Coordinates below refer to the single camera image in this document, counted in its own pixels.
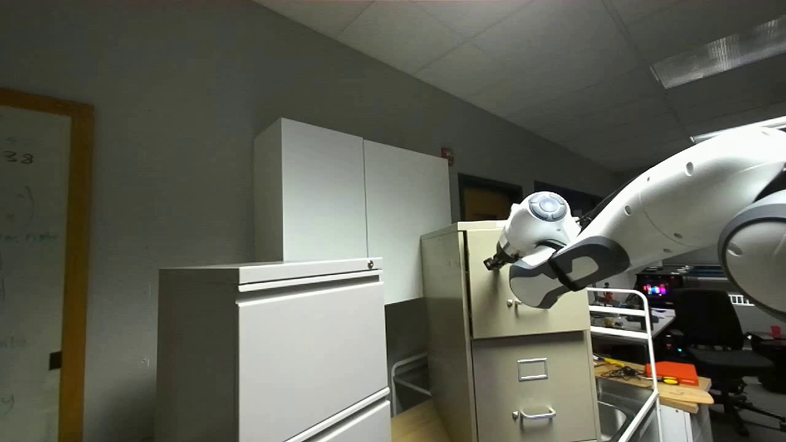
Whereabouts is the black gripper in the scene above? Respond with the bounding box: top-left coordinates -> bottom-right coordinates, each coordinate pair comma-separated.
481,243 -> 526,276

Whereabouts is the beige filing cabinet drawer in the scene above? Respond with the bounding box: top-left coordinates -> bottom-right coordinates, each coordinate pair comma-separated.
460,220 -> 594,342

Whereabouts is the beige drawer with label holder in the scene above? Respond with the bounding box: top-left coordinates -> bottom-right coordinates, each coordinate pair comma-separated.
471,329 -> 605,442

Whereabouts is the beige metal filing cabinet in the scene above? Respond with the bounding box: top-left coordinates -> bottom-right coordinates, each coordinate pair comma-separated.
417,220 -> 605,442

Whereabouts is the tall two-door storage cabinet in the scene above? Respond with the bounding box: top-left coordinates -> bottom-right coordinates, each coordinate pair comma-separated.
250,117 -> 455,308

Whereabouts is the orange tool case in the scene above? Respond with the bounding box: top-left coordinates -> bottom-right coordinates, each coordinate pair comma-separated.
643,358 -> 702,389

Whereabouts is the black office chair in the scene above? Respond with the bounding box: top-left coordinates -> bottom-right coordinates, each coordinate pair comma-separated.
675,285 -> 786,432

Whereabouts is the gray lateral file cabinet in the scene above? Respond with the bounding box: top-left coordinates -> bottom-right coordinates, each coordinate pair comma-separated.
155,256 -> 395,442

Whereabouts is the fluorescent ceiling light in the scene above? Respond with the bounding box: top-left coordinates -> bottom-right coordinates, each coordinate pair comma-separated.
648,12 -> 786,91

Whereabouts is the wood-framed whiteboard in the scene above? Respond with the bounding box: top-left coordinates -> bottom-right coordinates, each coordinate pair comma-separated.
0,87 -> 98,442

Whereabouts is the white metal rack frame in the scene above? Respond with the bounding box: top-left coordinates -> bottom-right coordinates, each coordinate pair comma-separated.
584,285 -> 664,442

